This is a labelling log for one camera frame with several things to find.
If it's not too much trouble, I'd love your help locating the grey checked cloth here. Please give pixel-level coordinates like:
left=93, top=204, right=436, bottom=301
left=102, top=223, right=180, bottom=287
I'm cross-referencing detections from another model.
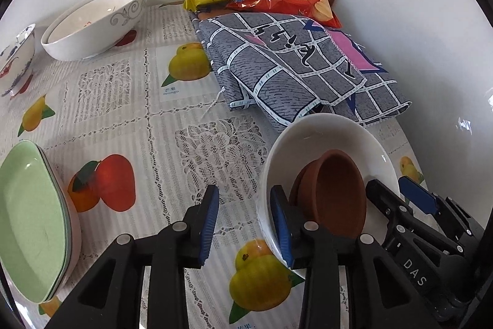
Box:
left=196, top=11, right=413, bottom=135

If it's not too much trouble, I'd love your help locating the light green square plate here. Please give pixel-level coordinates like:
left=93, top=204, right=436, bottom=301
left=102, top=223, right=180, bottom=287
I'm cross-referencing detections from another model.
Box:
left=0, top=140, right=72, bottom=303

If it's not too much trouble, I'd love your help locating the small brown dish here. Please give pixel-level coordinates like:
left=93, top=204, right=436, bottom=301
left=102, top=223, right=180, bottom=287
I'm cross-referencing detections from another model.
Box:
left=304, top=150, right=366, bottom=237
left=289, top=163, right=320, bottom=222

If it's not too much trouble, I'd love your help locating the blue patterned white bowl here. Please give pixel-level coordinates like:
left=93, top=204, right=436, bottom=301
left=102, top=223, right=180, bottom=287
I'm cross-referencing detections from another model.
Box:
left=0, top=23, right=36, bottom=97

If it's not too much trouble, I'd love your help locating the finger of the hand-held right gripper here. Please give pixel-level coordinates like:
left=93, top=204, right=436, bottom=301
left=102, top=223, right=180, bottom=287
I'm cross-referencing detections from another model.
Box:
left=365, top=179, right=465, bottom=256
left=398, top=176, right=484, bottom=241

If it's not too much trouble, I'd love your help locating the red chip bag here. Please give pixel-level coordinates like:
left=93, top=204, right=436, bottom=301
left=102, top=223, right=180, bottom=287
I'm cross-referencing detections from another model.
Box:
left=223, top=0, right=343, bottom=28

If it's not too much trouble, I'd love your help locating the small white bowl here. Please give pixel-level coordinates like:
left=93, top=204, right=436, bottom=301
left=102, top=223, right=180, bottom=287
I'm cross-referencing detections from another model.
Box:
left=257, top=113, right=397, bottom=279

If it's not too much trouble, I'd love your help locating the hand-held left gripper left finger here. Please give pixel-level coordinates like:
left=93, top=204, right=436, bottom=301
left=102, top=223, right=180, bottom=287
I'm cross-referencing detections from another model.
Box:
left=46, top=184, right=221, bottom=329

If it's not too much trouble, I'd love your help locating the large white bowl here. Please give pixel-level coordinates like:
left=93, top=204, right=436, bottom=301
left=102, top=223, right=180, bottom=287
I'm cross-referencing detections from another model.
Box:
left=40, top=0, right=149, bottom=62

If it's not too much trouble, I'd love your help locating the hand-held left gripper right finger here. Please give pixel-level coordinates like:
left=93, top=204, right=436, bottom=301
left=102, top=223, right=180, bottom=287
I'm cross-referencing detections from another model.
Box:
left=270, top=186, right=438, bottom=329

